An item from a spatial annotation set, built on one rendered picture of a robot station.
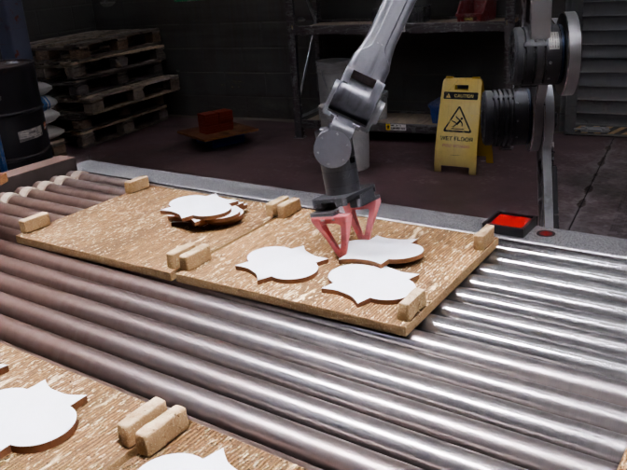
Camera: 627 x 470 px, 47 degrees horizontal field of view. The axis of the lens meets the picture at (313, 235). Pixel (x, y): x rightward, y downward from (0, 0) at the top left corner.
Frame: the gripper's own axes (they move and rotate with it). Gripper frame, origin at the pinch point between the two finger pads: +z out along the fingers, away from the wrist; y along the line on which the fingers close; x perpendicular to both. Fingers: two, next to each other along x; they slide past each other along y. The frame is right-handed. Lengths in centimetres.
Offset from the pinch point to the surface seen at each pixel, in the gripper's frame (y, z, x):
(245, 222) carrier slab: 4.7, -3.8, 25.6
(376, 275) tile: -8.5, 2.3, -8.5
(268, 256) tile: -9.1, -1.1, 10.7
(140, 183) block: 13, -12, 60
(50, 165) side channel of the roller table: 17, -18, 96
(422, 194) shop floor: 298, 54, 133
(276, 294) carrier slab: -18.6, 1.8, 2.8
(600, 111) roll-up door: 472, 37, 63
